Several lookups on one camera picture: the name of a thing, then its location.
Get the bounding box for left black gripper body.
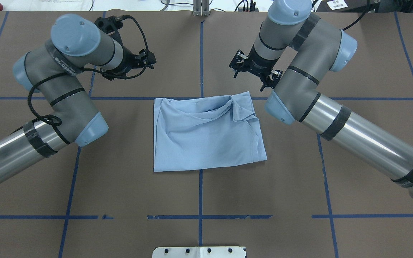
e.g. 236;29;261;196
119;48;147;74

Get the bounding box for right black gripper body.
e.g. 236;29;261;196
229;48;283;86

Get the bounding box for light blue t-shirt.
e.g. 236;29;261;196
153;92;267;172

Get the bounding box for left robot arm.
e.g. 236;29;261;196
0;14;156;183

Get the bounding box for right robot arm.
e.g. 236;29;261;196
230;0;413;199

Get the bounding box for white side table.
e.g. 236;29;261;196
0;0;273;11

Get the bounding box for black box white label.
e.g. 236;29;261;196
314;0;380;13

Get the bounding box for blue tape grid lines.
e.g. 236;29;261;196
0;10;413;258

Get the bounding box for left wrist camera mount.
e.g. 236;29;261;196
94;16;124;43

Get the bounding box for aluminium frame post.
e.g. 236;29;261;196
193;0;211;16

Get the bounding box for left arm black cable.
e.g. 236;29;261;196
27;15;150;145

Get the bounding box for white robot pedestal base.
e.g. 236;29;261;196
152;246;247;258

